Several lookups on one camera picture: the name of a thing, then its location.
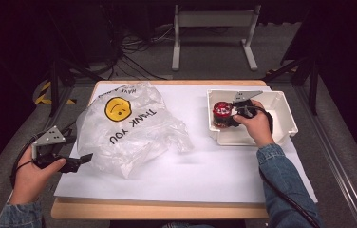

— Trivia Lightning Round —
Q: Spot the left hand-held gripper cable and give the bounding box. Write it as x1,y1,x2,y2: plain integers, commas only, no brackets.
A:
9,120,77,190

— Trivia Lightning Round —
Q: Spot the white metal stand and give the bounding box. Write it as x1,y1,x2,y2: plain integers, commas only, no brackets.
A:
171,4,262,72

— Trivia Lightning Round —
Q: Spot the person's right hand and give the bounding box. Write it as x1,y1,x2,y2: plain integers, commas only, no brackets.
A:
232,99,276,149

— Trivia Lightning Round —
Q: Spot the wooden table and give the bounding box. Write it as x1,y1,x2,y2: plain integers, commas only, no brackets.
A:
50,79,270,220

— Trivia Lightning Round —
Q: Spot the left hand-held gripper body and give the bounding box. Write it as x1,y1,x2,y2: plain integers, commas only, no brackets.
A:
30,125,80,174

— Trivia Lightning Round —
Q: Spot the clear smiley plastic bag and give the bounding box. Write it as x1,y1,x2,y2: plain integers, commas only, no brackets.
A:
75,81,196,180

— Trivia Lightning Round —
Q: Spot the right hand-held gripper cable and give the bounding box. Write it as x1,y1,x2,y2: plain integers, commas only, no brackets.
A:
245,104,322,228

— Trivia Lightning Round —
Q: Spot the black metal stand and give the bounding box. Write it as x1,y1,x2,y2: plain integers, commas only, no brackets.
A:
47,9,105,118
261,56,321,117

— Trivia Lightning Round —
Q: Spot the bundle of floor cables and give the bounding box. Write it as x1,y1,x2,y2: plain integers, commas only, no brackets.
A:
102,6,182,81

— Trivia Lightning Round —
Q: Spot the red jar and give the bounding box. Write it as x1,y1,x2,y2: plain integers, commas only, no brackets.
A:
211,101,235,129

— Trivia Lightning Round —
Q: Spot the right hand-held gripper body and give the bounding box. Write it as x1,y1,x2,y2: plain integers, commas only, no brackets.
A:
231,90,264,121

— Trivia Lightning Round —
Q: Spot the white paper sheet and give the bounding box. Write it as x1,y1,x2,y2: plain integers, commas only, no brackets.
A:
53,82,319,204

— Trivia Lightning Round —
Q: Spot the hand-held gripper cable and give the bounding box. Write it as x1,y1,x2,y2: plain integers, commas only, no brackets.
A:
245,104,322,228
9,120,77,190

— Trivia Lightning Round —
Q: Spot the white plastic bin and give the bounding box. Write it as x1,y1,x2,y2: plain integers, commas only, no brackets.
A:
206,87,299,147

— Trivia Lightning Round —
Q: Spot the person's left hand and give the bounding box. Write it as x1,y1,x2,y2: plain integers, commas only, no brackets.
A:
9,144,67,205

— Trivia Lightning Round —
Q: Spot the aluminium rail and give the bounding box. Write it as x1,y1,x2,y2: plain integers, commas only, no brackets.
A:
0,85,74,228
293,85,357,228

